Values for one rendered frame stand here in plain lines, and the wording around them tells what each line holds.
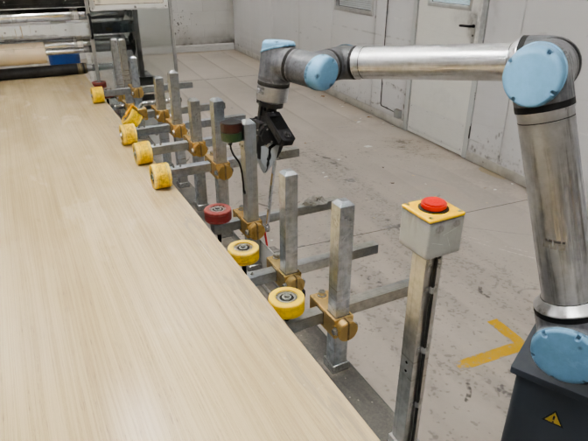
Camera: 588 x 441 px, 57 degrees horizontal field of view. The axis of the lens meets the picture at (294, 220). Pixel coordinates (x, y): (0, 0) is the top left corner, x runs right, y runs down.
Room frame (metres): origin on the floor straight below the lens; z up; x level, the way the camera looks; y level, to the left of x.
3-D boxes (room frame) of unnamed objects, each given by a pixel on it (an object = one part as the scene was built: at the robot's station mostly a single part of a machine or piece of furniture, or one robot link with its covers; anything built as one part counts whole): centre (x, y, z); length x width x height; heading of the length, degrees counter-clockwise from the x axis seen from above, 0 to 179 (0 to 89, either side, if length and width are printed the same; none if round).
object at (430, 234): (0.76, -0.22, 1.18); 0.07 x 0.07 x 0.08; 27
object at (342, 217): (1.00, -0.10, 0.89); 0.04 x 0.04 x 0.48; 27
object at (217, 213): (1.44, 0.22, 0.85); 0.08 x 0.08 x 0.11
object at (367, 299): (1.07, -0.16, 0.83); 0.44 x 0.03 x 0.04; 117
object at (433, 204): (0.76, -0.22, 1.22); 0.04 x 0.04 x 0.02
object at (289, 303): (0.98, 0.02, 0.85); 0.08 x 0.08 x 0.11
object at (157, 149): (1.95, 0.32, 0.95); 0.50 x 0.04 x 0.04; 117
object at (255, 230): (1.46, 0.14, 0.85); 0.14 x 0.06 x 0.05; 27
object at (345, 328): (1.02, -0.09, 0.83); 0.14 x 0.06 x 0.05; 27
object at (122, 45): (3.00, 0.92, 0.94); 0.04 x 0.04 x 0.48; 27
